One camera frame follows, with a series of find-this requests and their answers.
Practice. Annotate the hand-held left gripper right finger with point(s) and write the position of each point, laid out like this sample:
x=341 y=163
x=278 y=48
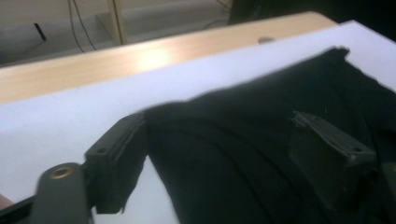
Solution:
x=330 y=161

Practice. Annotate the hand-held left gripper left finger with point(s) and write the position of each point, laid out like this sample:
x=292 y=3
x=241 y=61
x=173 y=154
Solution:
x=115 y=161

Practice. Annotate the black sleeveless vest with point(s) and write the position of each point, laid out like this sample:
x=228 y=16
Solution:
x=233 y=140

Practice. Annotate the white table cover sheet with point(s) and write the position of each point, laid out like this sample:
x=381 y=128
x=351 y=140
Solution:
x=62 y=124

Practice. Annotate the light wooden table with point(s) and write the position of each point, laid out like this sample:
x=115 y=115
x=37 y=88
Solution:
x=93 y=67

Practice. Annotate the beige cabinet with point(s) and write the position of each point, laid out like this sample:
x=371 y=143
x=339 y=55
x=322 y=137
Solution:
x=25 y=12

